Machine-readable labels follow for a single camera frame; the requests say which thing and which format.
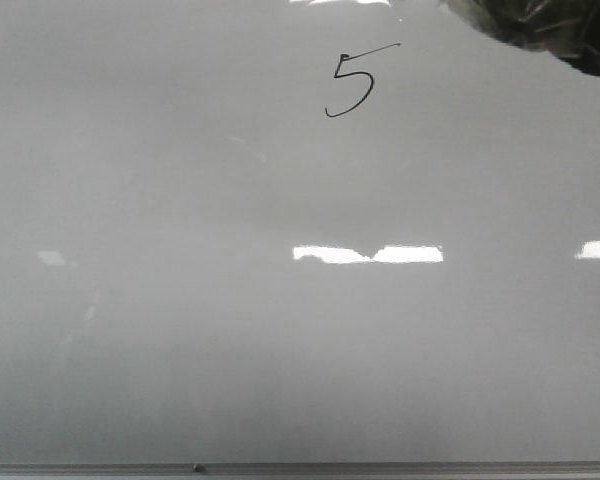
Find plastic wrapped robot arm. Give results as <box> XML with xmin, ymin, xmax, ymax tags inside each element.
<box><xmin>443</xmin><ymin>1</ymin><xmax>600</xmax><ymax>77</ymax></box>

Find white whiteboard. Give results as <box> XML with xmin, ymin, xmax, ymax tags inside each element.
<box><xmin>0</xmin><ymin>1</ymin><xmax>600</xmax><ymax>479</ymax></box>

